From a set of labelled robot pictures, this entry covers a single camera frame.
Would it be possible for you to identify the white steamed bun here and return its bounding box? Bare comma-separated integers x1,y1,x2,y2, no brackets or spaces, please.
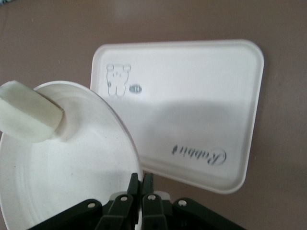
0,80,65,144

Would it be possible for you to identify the cream round plate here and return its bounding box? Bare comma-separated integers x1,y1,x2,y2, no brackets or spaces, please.
0,80,144,230

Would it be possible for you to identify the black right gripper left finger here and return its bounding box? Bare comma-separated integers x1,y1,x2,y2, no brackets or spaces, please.
28,172,140,230

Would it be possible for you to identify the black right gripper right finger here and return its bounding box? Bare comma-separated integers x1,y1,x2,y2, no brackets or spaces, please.
141,172,245,230

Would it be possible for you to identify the cream rabbit print tray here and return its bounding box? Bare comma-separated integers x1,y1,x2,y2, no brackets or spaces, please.
90,39,266,195

